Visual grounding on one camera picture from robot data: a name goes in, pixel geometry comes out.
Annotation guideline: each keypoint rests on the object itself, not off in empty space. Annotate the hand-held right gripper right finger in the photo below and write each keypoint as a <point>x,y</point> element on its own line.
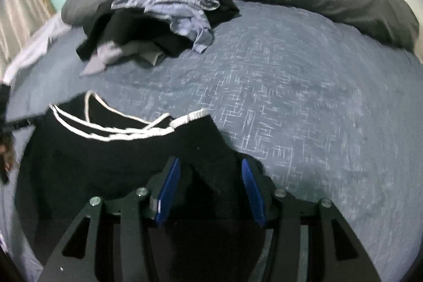
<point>254,192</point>

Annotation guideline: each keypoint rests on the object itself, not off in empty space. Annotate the beige curtain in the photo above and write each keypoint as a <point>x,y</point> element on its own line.
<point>19,4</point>

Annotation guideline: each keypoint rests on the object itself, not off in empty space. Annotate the blue patterned blanket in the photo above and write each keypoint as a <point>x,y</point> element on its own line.
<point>297,103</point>

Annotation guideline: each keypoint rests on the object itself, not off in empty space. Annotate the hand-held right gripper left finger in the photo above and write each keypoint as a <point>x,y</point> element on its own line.
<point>168,192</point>

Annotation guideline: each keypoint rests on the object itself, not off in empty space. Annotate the black knit garment white trim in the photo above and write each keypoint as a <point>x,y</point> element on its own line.
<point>99,163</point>

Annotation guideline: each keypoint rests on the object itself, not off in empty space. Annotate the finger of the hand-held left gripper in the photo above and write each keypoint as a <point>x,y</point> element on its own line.
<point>23,124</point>

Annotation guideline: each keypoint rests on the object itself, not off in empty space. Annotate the grey garment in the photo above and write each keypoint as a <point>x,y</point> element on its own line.
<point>105,54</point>

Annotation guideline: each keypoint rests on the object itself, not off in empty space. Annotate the white bed sheet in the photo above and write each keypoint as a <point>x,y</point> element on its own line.
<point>33,50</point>

